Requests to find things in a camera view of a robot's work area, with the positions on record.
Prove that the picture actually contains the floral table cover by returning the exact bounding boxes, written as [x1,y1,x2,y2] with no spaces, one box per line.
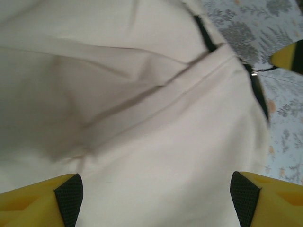
[201,0,303,190]

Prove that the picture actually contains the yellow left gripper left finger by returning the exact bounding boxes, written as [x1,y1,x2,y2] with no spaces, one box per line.
[0,174,84,227]

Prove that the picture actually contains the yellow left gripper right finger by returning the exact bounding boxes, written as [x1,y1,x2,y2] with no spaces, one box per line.
[231,171,303,227]

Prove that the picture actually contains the beige canvas backpack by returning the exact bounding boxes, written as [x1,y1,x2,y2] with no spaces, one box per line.
[0,0,272,227]

